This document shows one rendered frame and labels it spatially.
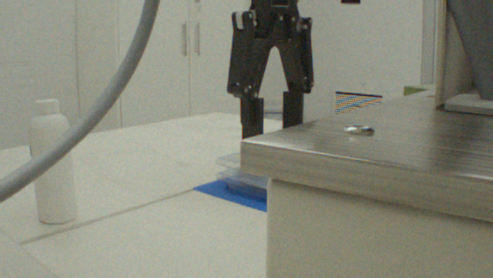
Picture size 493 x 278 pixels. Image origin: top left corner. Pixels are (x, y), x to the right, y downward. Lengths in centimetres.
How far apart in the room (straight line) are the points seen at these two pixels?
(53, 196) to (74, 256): 10
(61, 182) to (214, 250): 20
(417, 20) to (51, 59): 264
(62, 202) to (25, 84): 196
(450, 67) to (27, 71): 237
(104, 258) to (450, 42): 37
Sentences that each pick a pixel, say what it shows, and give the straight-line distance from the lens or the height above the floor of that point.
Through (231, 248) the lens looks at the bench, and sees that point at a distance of 46.
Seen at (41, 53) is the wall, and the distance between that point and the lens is 251.
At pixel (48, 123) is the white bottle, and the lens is 52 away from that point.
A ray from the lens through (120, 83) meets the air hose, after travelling 27.
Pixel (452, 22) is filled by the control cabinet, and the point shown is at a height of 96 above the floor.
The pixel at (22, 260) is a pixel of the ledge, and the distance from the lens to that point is 37.
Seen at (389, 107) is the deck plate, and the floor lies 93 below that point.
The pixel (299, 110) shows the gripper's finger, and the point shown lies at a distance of 60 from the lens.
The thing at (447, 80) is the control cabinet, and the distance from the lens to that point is 18.
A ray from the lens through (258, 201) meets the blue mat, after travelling 58.
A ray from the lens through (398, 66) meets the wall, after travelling 366.
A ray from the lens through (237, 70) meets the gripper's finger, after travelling 51.
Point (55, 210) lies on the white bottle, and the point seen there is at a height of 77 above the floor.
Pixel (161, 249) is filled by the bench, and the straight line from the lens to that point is 46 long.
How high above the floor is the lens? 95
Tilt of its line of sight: 12 degrees down
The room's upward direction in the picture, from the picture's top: straight up
